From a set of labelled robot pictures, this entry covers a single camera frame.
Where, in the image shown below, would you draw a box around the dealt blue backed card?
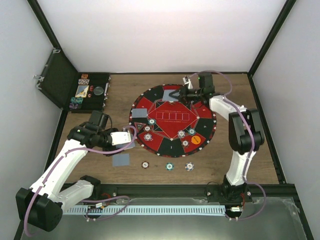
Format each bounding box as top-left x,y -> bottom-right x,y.
112,153 -> 130,167

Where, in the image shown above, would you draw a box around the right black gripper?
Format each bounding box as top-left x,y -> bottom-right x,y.
169,84 -> 204,106

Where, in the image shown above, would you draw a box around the triangular all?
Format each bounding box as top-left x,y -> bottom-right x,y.
134,122 -> 147,133

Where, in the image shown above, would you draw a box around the blue 10 chips seat ten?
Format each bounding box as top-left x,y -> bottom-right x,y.
177,130 -> 186,139

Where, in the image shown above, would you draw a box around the purple cable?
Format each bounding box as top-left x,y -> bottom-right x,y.
189,69 -> 266,222
23,125 -> 138,238

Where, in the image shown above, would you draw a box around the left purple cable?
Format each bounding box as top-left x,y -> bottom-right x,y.
23,125 -> 138,238

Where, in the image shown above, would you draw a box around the clear round dealer button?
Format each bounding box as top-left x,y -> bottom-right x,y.
93,86 -> 105,96

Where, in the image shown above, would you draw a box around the blue 10 chips seat two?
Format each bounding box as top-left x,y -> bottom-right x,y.
143,133 -> 153,141

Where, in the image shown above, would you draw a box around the black poker chip case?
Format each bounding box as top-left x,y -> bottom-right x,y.
34,48 -> 111,113

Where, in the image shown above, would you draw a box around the orange big blind button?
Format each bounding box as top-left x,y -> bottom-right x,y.
191,135 -> 202,145

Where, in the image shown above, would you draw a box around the light blue slotted cable duct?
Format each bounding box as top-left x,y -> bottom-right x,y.
64,205 -> 226,217

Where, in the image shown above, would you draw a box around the chips in case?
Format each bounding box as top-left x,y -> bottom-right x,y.
69,73 -> 90,110

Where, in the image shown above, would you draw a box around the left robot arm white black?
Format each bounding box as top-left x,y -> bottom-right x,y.
15,110 -> 138,237

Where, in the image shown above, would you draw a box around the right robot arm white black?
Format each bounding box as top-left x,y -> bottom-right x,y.
169,70 -> 265,202

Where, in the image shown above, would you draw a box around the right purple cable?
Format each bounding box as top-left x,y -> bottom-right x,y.
189,69 -> 266,222

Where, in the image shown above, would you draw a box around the teal chip stack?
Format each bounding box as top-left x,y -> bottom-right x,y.
165,162 -> 174,171

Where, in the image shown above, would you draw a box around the brown 100 chip stack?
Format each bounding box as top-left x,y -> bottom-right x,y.
141,161 -> 150,169

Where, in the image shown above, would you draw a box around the purple chip stack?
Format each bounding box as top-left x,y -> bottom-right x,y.
185,162 -> 195,172

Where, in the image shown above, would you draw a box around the card deck in case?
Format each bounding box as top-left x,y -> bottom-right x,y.
75,85 -> 89,98

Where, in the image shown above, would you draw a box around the round red black poker mat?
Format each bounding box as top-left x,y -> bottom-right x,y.
129,84 -> 217,158

